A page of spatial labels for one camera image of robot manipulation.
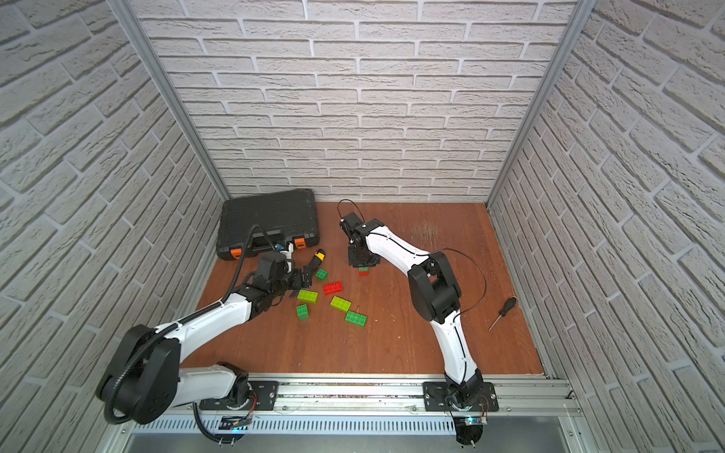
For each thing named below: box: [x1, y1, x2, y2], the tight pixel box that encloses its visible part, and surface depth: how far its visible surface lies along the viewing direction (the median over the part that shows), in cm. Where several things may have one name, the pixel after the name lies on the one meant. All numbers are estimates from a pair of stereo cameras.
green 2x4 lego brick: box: [344, 310, 368, 328], surface depth 89 cm
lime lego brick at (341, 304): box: [330, 296, 353, 313], surface depth 91 cm
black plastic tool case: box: [216, 188, 321, 261], surface depth 107 cm
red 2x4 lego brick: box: [322, 281, 344, 296], surface depth 95 cm
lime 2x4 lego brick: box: [297, 289, 320, 304], surface depth 93 cm
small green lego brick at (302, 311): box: [296, 303, 310, 321], surface depth 88 cm
